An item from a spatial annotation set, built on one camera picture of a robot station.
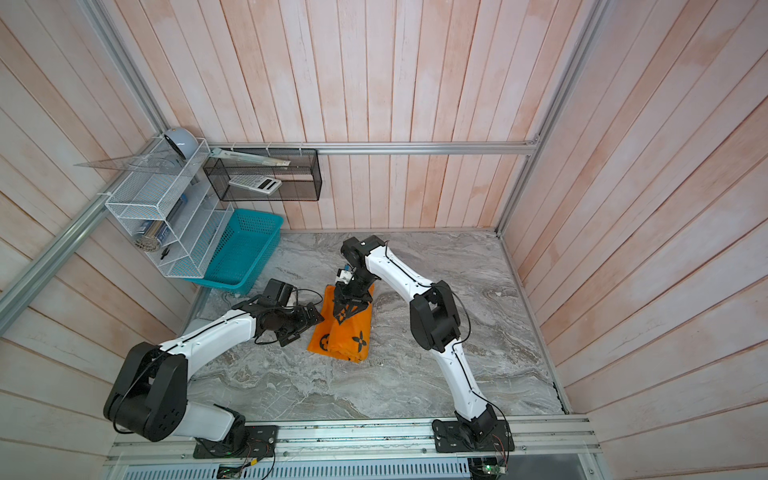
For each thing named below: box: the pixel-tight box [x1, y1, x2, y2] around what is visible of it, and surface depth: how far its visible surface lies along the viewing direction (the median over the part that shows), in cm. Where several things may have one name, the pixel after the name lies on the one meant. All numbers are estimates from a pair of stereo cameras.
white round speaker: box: [164, 128, 199, 160], surface depth 85 cm
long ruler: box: [209, 148, 291, 167], surface depth 92 cm
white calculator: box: [229, 175, 282, 195], surface depth 100 cm
